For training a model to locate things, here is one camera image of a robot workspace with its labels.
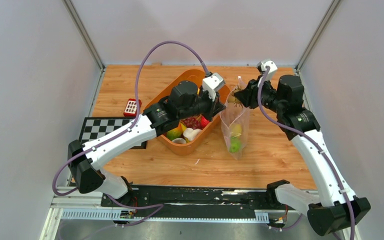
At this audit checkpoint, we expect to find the red strawberry toy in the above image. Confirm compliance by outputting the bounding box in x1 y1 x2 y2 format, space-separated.
200 116 210 130

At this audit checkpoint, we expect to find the orange plastic basket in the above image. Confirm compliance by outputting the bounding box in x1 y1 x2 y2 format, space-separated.
145 69 221 156

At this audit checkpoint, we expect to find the orange green mango toy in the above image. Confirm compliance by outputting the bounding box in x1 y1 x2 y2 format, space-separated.
166 126 183 141

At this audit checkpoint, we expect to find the small yellow fruit toy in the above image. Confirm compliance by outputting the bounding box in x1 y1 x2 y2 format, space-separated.
179 122 187 132

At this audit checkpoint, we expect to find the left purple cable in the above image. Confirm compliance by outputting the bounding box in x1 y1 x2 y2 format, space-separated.
52 40 211 228

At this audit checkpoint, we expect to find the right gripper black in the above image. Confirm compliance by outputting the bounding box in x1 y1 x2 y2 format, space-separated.
234 74 285 114

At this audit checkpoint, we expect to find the white garlic toy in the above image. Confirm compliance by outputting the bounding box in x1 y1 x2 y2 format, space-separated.
171 137 188 145

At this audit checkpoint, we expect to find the purple grapes toy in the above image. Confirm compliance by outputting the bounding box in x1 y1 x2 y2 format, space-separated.
182 117 201 130

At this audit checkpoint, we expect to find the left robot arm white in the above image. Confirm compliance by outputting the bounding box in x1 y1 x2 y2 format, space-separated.
68 75 225 207

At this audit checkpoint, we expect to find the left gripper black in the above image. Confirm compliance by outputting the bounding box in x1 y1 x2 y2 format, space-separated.
179 86 227 123

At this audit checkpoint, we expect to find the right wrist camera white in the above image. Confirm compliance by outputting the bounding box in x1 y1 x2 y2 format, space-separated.
256 59 278 87

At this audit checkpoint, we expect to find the white mushroom toy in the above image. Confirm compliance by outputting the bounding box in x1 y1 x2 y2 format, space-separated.
182 128 202 142

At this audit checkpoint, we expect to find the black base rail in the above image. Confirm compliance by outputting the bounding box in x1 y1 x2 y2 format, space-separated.
99 184 289 220

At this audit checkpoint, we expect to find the red white block toy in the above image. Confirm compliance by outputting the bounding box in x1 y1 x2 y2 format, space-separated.
123 98 142 118

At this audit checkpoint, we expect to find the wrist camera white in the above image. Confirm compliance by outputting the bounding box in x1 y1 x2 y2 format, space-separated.
256 59 278 87
202 72 226 102

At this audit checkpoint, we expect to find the green apple toy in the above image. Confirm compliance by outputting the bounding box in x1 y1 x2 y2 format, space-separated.
228 137 242 154

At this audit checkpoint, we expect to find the checkerboard calibration board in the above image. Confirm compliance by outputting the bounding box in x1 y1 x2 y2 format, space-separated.
78 116 134 144

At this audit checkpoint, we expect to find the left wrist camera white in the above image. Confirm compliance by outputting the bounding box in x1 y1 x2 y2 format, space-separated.
202 72 226 102

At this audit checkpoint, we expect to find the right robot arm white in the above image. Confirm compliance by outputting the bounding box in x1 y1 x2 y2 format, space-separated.
234 74 371 239

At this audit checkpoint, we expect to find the brown longan cluster toy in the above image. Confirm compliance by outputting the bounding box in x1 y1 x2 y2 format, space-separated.
227 85 243 108

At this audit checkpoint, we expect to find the yellow pear toy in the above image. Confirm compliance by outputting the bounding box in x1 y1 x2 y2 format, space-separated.
229 123 243 138

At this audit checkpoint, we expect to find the clear zip top bag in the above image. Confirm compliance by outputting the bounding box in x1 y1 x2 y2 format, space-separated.
220 76 251 160

